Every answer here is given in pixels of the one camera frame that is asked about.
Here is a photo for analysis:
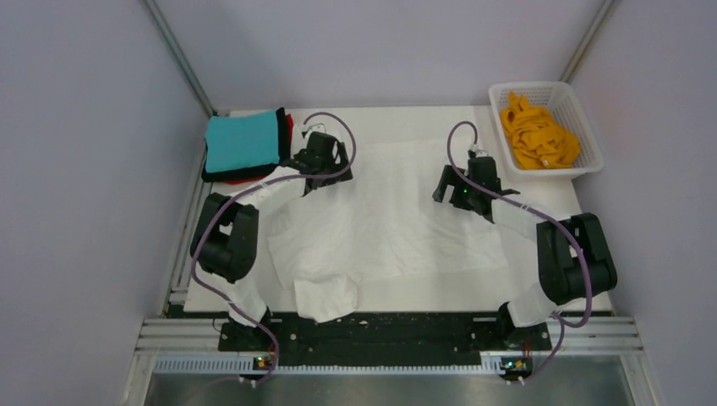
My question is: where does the folded cyan t shirt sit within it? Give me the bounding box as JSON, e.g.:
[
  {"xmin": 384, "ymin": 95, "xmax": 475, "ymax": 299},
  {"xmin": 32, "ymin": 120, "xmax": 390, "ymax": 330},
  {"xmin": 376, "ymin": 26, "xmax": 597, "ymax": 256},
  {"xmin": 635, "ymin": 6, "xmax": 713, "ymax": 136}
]
[{"xmin": 205, "ymin": 111, "xmax": 279, "ymax": 173}]

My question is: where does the left controller board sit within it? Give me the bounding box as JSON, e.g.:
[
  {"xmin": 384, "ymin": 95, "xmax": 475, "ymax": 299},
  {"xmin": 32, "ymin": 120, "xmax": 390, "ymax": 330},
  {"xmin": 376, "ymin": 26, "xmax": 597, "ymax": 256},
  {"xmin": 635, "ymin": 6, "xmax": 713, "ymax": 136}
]
[{"xmin": 253, "ymin": 355, "xmax": 277, "ymax": 370}]

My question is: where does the folded black t shirt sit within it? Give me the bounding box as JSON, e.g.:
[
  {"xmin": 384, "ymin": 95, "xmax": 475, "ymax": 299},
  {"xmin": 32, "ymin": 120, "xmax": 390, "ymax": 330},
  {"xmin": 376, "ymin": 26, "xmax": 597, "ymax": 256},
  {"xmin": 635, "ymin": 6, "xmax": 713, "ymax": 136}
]
[{"xmin": 201, "ymin": 107, "xmax": 293, "ymax": 184}]

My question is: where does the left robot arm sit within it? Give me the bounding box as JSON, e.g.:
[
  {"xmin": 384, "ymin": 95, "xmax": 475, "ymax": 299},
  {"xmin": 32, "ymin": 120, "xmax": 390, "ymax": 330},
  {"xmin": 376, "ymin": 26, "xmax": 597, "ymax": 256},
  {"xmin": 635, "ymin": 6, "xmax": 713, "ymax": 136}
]
[{"xmin": 190, "ymin": 131, "xmax": 357, "ymax": 350}]

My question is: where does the right frame post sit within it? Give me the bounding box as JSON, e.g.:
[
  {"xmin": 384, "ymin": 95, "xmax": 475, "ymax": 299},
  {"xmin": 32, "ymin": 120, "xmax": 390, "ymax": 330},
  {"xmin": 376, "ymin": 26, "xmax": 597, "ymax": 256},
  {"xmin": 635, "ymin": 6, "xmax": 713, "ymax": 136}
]
[{"xmin": 559, "ymin": 0, "xmax": 621, "ymax": 83}]

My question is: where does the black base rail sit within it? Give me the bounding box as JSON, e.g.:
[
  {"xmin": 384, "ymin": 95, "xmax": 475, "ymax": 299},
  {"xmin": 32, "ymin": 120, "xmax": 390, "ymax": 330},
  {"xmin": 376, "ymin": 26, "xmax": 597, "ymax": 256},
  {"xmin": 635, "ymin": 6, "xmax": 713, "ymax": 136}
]
[{"xmin": 210, "ymin": 310, "xmax": 560, "ymax": 367}]

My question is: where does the aluminium table frame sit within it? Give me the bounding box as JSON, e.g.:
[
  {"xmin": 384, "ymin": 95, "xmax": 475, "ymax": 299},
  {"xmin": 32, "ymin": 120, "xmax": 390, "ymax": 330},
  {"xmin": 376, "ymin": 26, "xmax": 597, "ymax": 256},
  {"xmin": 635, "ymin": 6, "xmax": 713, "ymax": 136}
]
[{"xmin": 120, "ymin": 106, "xmax": 662, "ymax": 406}]

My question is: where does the white t shirt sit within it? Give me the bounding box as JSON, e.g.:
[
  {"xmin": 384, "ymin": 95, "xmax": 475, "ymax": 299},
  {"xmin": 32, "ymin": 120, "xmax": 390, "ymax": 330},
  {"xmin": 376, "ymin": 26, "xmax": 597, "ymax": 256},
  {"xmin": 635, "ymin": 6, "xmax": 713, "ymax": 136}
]
[{"xmin": 267, "ymin": 140, "xmax": 508, "ymax": 322}]

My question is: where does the left frame post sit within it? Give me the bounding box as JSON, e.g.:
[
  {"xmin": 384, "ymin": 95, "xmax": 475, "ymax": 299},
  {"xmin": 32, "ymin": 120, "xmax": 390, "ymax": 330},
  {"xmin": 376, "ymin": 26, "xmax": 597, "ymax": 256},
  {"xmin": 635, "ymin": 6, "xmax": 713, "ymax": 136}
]
[{"xmin": 141, "ymin": 0, "xmax": 216, "ymax": 117}]

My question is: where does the yellow t shirt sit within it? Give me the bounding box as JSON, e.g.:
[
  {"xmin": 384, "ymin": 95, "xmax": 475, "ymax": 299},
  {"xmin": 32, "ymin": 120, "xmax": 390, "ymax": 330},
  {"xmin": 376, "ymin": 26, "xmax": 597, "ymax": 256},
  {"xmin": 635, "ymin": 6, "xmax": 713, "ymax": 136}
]
[{"xmin": 500, "ymin": 92, "xmax": 582, "ymax": 170}]

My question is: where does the folded red t shirt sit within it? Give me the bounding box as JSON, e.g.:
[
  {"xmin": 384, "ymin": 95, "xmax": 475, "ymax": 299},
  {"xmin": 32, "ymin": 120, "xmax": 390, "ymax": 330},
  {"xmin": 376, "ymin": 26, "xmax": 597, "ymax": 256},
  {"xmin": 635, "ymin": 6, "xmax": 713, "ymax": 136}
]
[{"xmin": 223, "ymin": 114, "xmax": 294, "ymax": 185}]

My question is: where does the white plastic basket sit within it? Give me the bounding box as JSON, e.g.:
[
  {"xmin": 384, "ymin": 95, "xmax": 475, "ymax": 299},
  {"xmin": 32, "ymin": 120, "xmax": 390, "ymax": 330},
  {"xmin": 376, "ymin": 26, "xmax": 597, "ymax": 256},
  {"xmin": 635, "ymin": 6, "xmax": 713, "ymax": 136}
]
[{"xmin": 489, "ymin": 81, "xmax": 605, "ymax": 181}]

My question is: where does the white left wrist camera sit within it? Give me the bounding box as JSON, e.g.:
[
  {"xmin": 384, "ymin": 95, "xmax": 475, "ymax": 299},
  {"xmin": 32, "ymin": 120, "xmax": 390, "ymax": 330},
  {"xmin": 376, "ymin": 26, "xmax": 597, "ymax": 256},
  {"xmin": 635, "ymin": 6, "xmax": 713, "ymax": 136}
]
[{"xmin": 300, "ymin": 123, "xmax": 324, "ymax": 139}]

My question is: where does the frame post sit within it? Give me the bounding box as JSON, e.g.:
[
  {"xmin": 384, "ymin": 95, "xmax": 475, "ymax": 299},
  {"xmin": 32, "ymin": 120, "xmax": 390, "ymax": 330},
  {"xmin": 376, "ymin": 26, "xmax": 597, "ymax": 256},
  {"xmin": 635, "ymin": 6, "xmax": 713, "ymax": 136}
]
[
  {"xmin": 141, "ymin": 0, "xmax": 216, "ymax": 117},
  {"xmin": 559, "ymin": 0, "xmax": 621, "ymax": 83}
]

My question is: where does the controller board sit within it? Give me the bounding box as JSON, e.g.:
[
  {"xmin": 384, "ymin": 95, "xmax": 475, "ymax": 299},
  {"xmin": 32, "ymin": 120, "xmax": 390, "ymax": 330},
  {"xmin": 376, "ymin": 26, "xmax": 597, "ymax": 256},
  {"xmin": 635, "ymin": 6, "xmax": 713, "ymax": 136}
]
[
  {"xmin": 253, "ymin": 355, "xmax": 277, "ymax": 370},
  {"xmin": 501, "ymin": 358, "xmax": 533, "ymax": 381}
]

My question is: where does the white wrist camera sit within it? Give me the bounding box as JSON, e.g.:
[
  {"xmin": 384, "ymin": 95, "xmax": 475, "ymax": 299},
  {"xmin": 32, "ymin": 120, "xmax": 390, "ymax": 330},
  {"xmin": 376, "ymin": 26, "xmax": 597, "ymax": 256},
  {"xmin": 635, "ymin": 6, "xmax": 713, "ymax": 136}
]
[
  {"xmin": 468, "ymin": 144, "xmax": 490, "ymax": 159},
  {"xmin": 300, "ymin": 123, "xmax": 324, "ymax": 139}
]

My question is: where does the right controller board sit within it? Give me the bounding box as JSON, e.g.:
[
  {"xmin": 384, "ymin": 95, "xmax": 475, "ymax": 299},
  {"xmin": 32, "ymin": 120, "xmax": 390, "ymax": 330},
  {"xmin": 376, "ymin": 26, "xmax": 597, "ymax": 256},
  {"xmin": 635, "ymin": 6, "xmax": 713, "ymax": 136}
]
[{"xmin": 501, "ymin": 358, "xmax": 533, "ymax": 381}]

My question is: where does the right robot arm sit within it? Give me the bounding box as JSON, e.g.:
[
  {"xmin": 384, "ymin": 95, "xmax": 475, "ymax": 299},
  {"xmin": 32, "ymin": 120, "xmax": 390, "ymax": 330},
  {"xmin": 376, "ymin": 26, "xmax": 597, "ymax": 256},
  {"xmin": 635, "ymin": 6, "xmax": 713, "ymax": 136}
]
[{"xmin": 432, "ymin": 156, "xmax": 617, "ymax": 348}]

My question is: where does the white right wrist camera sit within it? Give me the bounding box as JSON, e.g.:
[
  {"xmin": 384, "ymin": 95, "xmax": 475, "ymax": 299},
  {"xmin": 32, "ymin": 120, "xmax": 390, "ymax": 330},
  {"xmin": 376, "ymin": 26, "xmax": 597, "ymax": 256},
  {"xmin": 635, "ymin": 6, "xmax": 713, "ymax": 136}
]
[{"xmin": 468, "ymin": 144, "xmax": 490, "ymax": 159}]

